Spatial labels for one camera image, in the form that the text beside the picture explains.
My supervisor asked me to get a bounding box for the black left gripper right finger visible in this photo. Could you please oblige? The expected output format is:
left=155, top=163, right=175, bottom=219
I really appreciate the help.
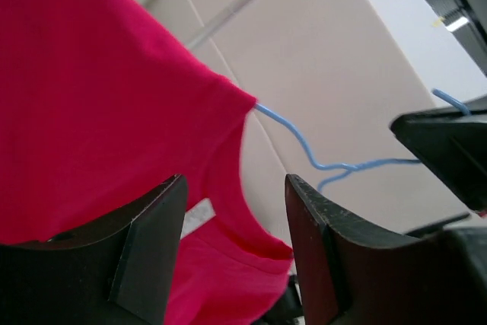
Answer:
left=285, top=174, right=486, bottom=324

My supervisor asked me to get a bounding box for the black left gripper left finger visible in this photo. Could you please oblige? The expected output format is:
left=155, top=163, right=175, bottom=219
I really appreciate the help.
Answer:
left=1, top=175, right=188, bottom=324

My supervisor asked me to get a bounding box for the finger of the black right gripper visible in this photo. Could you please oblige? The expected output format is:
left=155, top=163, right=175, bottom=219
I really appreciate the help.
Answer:
left=390, top=110, right=486, bottom=211

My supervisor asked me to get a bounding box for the blue wire hanger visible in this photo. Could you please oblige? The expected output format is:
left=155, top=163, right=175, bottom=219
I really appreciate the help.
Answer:
left=253, top=88, right=473, bottom=193

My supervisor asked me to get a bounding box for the red t shirt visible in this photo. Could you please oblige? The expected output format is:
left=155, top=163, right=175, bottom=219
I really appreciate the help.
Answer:
left=1, top=0, right=293, bottom=324

